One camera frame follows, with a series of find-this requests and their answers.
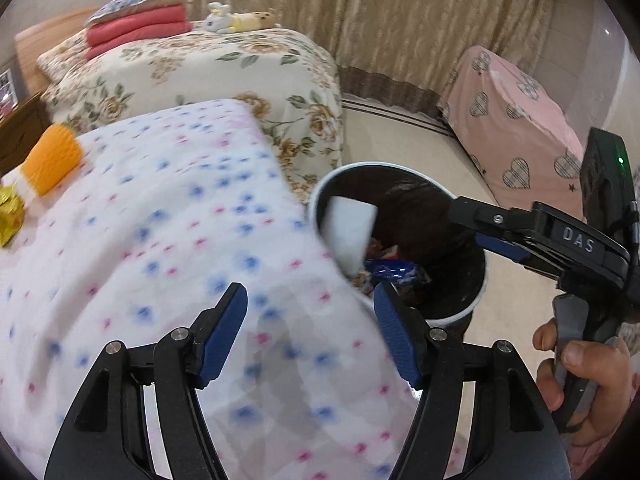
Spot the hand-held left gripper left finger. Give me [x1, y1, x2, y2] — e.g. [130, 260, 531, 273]
[44, 282, 248, 480]

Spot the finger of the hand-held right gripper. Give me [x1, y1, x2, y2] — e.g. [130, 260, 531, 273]
[446, 194, 538, 242]
[474, 231, 532, 265]

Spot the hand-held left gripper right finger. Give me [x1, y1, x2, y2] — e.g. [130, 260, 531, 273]
[372, 280, 572, 480]

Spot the blue plastic packet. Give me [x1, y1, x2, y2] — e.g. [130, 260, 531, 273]
[365, 257, 422, 284]

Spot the white bin with black bag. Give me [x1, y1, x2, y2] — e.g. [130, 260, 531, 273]
[306, 161, 489, 327]

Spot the white paper cup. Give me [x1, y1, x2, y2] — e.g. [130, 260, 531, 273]
[320, 196, 379, 279]

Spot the person's right hand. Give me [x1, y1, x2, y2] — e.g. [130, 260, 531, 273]
[532, 320, 636, 449]

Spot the pink heart-patterned covered furniture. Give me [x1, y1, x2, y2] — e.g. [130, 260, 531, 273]
[437, 45, 601, 219]

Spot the white dotted blanket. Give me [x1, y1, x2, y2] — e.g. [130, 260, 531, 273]
[0, 98, 451, 480]

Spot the beige patterned curtain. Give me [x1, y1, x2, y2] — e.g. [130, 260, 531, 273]
[125, 0, 557, 107]

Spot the orange ribbed cup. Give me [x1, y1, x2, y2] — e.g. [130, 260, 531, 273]
[23, 123, 85, 197]

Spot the yellow foil wrapper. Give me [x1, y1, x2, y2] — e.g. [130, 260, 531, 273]
[0, 183, 27, 249]

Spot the floral bed cover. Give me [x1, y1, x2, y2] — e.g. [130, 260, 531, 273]
[36, 27, 345, 206]

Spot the wooden nightstand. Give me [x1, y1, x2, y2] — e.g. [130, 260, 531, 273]
[0, 92, 54, 177]

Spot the yellow bear plush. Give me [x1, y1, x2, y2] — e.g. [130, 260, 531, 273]
[227, 8, 282, 33]

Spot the white bunny plush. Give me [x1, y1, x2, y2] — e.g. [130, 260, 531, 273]
[206, 2, 241, 35]

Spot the folded red blanket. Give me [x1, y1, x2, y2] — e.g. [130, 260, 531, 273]
[86, 5, 194, 60]

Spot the white card with dark photos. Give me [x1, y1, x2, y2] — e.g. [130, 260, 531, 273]
[0, 71, 21, 111]

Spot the blue dotted pillow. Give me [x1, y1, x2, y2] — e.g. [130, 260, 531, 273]
[85, 0, 196, 26]

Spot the wooden headboard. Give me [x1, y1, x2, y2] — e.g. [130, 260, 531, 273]
[15, 7, 101, 94]

